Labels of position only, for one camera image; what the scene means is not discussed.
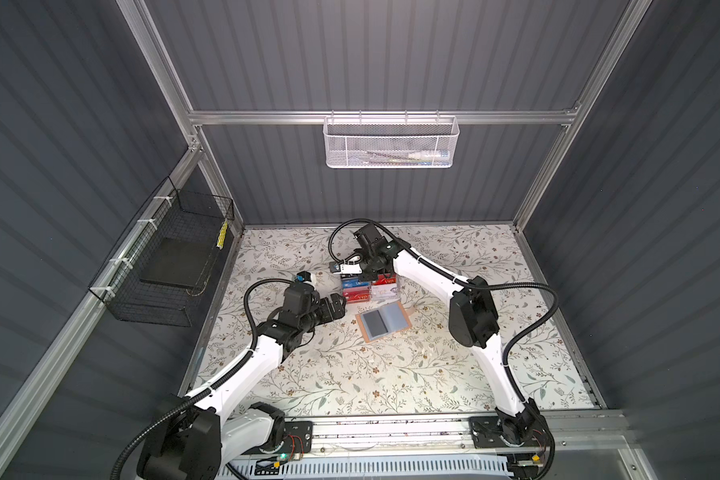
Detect black wire basket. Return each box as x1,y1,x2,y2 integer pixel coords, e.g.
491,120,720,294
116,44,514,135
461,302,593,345
89,181,235,327

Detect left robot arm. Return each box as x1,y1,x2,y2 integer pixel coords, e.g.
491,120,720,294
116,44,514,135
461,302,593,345
110,280,347,479

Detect pink leather card wallet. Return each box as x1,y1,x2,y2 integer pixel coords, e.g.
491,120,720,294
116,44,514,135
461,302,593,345
356,301,412,343

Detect pens in white basket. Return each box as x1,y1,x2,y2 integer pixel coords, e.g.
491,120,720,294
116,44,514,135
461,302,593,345
366,150,452,166

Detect clear acrylic card holder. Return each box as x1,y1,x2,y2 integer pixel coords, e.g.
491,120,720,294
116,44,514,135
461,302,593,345
339,264,398,303

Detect yellow marker pen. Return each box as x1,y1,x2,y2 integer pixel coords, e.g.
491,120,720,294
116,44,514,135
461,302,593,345
215,220,229,250

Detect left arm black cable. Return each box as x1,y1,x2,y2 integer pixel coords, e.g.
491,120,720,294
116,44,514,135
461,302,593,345
109,277,295,480

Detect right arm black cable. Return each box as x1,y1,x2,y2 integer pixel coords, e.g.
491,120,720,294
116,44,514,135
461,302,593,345
326,217,560,415

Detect blue VIP card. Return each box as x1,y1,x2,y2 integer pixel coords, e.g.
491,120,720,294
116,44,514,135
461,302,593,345
341,277,371,290

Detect white wire mesh basket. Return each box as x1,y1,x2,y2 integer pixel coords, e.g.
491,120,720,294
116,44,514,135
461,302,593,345
322,115,460,169

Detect red VIP card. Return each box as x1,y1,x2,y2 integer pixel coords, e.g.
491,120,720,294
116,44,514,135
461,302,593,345
372,273,397,286

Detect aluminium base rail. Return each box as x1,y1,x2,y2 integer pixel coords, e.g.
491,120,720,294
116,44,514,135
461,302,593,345
149,413,628,463

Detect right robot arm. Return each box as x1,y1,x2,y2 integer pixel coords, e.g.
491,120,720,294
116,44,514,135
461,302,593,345
354,218,549,446

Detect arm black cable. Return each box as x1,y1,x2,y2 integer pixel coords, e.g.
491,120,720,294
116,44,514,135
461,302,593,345
326,217,560,415
109,277,295,480

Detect black pad in basket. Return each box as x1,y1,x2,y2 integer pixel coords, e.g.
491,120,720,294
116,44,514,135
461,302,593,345
139,238,216,289

